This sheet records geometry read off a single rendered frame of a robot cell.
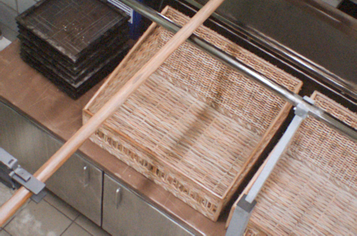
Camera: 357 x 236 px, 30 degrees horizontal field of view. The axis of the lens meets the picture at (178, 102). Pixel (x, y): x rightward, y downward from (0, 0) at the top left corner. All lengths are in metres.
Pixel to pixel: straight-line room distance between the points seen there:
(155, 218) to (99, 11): 0.75
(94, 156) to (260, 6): 0.75
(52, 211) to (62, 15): 0.87
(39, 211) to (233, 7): 1.21
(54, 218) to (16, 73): 0.66
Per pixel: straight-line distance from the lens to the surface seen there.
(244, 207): 1.80
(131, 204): 2.35
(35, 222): 2.82
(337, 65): 2.13
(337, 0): 2.00
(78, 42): 2.29
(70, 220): 2.81
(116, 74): 2.25
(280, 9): 2.14
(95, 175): 2.37
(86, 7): 2.40
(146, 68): 1.69
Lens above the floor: 2.51
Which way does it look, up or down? 53 degrees down
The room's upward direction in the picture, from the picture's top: 10 degrees clockwise
